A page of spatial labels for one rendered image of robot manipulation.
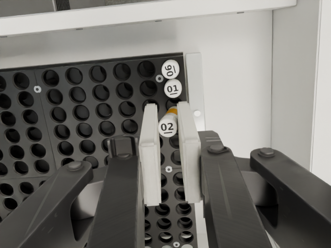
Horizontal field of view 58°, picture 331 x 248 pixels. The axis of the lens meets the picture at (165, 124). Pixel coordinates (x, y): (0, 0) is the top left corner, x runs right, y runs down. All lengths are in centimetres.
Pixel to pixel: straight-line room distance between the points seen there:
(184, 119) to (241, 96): 15
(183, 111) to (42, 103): 12
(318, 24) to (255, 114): 12
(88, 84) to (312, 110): 16
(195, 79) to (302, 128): 10
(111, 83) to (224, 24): 12
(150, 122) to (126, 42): 15
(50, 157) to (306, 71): 20
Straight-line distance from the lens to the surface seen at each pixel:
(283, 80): 27
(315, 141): 22
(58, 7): 67
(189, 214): 26
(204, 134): 15
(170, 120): 18
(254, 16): 29
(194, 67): 27
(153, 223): 27
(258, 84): 30
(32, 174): 27
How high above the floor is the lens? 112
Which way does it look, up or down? 72 degrees down
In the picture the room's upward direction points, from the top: 171 degrees counter-clockwise
